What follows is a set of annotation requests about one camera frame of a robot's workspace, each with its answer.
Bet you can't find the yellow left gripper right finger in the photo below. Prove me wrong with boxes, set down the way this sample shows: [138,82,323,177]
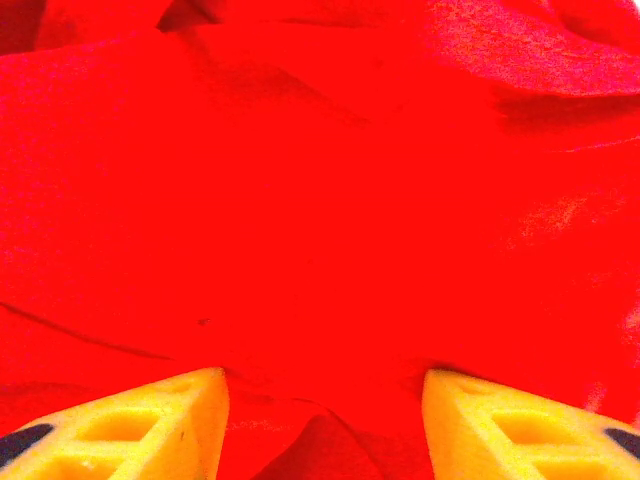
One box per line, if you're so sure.
[422,368,640,480]

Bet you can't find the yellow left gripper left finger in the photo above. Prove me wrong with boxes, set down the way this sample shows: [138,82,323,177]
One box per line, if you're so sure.
[0,367,231,480]

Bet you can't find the red t-shirt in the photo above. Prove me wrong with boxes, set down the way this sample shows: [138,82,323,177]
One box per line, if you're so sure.
[0,0,640,480]

